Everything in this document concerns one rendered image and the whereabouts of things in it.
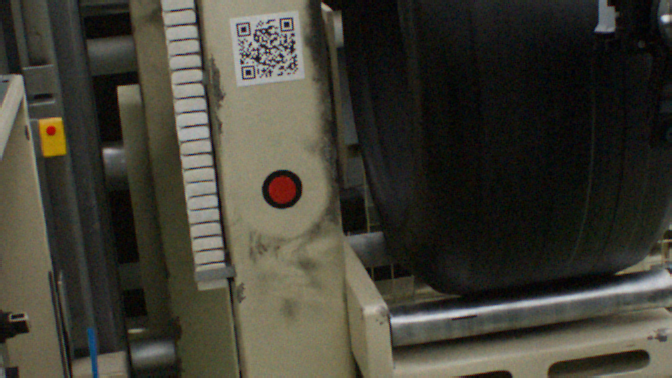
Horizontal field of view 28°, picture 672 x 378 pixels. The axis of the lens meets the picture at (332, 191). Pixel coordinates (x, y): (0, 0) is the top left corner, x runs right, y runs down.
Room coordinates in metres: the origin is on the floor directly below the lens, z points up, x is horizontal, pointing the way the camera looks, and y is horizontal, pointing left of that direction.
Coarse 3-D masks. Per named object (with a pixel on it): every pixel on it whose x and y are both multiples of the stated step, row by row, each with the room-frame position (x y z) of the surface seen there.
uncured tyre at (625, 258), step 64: (384, 0) 1.82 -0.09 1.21; (448, 0) 1.30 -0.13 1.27; (512, 0) 1.28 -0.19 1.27; (576, 0) 1.29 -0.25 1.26; (384, 64) 1.81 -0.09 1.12; (448, 64) 1.29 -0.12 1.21; (512, 64) 1.27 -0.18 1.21; (576, 64) 1.28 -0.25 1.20; (640, 64) 1.29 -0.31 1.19; (384, 128) 1.76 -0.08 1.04; (448, 128) 1.29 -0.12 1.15; (512, 128) 1.27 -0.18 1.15; (576, 128) 1.28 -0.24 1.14; (384, 192) 1.62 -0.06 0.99; (448, 192) 1.31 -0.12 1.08; (512, 192) 1.29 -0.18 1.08; (576, 192) 1.30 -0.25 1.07; (640, 192) 1.31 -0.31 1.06; (448, 256) 1.36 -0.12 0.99; (512, 256) 1.34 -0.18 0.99; (576, 256) 1.36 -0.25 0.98; (640, 256) 1.40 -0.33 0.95
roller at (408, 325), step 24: (528, 288) 1.42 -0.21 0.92; (552, 288) 1.42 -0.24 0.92; (576, 288) 1.42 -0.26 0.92; (600, 288) 1.42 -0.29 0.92; (624, 288) 1.42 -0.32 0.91; (648, 288) 1.42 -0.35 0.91; (408, 312) 1.39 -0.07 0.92; (432, 312) 1.39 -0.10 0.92; (456, 312) 1.39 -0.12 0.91; (480, 312) 1.40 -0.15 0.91; (504, 312) 1.40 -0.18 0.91; (528, 312) 1.40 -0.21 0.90; (552, 312) 1.40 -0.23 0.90; (576, 312) 1.41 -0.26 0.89; (600, 312) 1.41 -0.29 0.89; (624, 312) 1.42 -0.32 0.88; (408, 336) 1.38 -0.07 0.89; (432, 336) 1.39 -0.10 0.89; (456, 336) 1.40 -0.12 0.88
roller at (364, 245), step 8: (376, 232) 1.69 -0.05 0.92; (352, 240) 1.67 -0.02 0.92; (360, 240) 1.67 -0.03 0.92; (368, 240) 1.67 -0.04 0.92; (376, 240) 1.67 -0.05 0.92; (384, 240) 1.67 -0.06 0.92; (360, 248) 1.66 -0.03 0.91; (368, 248) 1.66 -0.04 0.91; (376, 248) 1.66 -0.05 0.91; (384, 248) 1.66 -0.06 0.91; (360, 256) 1.66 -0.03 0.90; (368, 256) 1.66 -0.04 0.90; (376, 256) 1.66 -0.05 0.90; (384, 256) 1.66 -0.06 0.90; (392, 256) 1.67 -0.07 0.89; (368, 264) 1.66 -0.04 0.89; (376, 264) 1.67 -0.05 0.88; (384, 264) 1.67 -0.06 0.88
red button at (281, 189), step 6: (276, 180) 1.44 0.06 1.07; (282, 180) 1.44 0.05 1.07; (288, 180) 1.44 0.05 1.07; (270, 186) 1.44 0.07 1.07; (276, 186) 1.44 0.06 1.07; (282, 186) 1.44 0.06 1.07; (288, 186) 1.44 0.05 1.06; (294, 186) 1.44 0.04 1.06; (270, 192) 1.44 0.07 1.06; (276, 192) 1.44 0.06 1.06; (282, 192) 1.44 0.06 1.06; (288, 192) 1.44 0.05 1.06; (294, 192) 1.44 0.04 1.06; (276, 198) 1.44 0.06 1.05; (282, 198) 1.44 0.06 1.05; (288, 198) 1.44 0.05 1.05
